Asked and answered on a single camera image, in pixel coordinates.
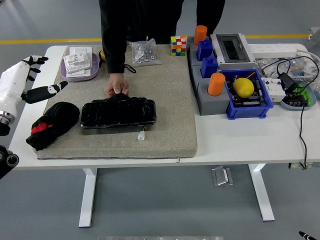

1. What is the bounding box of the person's hand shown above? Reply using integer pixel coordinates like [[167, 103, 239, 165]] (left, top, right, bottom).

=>
[[104, 72, 131, 99]]

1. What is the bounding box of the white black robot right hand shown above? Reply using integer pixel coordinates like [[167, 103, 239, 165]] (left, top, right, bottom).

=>
[[298, 231, 320, 240]]

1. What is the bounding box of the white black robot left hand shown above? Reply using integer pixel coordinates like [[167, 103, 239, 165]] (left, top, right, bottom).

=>
[[0, 55, 69, 115]]

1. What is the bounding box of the glossy black panel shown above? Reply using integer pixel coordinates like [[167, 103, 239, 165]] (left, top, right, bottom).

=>
[[80, 93, 158, 130]]

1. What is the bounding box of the black rag with red tag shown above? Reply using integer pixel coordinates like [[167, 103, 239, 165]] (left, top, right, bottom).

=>
[[25, 101, 81, 152]]

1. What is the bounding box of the purple tray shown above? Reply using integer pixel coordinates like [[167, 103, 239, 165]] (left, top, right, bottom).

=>
[[59, 52, 101, 82]]

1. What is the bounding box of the clear bag of screws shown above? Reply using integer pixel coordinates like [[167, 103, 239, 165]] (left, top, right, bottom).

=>
[[128, 38, 163, 67]]

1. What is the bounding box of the grey-brown mat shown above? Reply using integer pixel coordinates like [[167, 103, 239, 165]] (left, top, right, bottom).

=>
[[36, 44, 198, 160]]

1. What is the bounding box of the white table leg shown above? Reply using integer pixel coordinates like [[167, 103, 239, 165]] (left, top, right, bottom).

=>
[[78, 167, 98, 228], [248, 163, 276, 222]]

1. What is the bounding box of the multicolour puzzle cube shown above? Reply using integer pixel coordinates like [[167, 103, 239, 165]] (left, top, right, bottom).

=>
[[170, 35, 188, 57]]

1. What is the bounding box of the person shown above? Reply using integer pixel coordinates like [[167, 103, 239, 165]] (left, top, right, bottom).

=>
[[98, 0, 226, 46]]

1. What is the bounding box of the grey block holder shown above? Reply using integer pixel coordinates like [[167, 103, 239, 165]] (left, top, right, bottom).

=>
[[192, 65, 231, 116], [186, 36, 219, 72]]

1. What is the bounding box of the blue plastic block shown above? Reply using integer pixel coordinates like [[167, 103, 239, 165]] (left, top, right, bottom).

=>
[[196, 39, 214, 62], [200, 55, 220, 79]]

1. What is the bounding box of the orange cylinder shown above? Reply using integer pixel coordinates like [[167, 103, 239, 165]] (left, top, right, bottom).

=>
[[193, 24, 208, 47], [207, 72, 226, 97]]

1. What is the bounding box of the yellow lemon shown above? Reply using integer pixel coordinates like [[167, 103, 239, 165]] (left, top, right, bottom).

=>
[[232, 77, 255, 99]]

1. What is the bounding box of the light blue dish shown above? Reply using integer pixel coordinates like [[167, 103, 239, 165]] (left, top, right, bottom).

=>
[[279, 79, 318, 111]]

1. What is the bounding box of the brown cylindrical capacitor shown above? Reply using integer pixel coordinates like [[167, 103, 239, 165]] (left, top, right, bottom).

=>
[[243, 70, 257, 81]]

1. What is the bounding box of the black circuit board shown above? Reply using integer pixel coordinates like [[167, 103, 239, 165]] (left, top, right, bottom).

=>
[[229, 74, 266, 108]]

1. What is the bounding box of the black terminal block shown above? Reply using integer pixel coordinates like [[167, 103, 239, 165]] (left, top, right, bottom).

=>
[[284, 92, 308, 108]]

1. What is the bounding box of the blue plastic bin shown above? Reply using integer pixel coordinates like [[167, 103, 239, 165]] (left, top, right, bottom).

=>
[[219, 68, 275, 120]]

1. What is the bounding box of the green terminal block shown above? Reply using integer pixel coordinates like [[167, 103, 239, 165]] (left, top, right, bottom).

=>
[[292, 84, 312, 107]]

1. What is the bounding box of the clear bag of washers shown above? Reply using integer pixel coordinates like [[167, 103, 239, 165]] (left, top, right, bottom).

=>
[[254, 57, 281, 78]]

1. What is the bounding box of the white circuit breaker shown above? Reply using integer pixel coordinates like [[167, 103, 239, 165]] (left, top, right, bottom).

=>
[[261, 76, 286, 103]]

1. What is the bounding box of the white power strip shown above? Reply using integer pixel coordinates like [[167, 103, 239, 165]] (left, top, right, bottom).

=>
[[247, 43, 298, 60]]

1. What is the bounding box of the clear bag of blue parts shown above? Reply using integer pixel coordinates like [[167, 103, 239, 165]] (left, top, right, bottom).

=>
[[277, 58, 313, 78]]

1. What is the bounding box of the white floor fixture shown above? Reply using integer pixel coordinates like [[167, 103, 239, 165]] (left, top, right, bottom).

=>
[[309, 26, 320, 40]]

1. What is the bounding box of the flat white switch plate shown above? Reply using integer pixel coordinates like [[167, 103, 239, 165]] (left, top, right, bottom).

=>
[[65, 67, 92, 76], [69, 46, 93, 57]]

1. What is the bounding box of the white ribbed switch module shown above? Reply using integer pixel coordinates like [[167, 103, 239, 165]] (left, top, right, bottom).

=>
[[63, 53, 93, 75]]

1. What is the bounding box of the white wire connector plug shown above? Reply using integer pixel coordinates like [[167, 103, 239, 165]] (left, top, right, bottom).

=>
[[137, 126, 149, 142]]

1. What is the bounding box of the silver metal bracket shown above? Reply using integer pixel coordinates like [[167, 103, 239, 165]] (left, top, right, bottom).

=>
[[211, 165, 234, 187]]

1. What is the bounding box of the grey electrical enclosure box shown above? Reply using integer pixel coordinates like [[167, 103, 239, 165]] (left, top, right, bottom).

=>
[[209, 33, 257, 71]]

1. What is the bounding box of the black power adapter with cord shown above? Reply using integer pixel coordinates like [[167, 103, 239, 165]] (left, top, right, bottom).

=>
[[261, 55, 320, 170]]

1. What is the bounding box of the white cable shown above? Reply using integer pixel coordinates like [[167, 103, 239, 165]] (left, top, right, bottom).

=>
[[296, 48, 320, 76]]

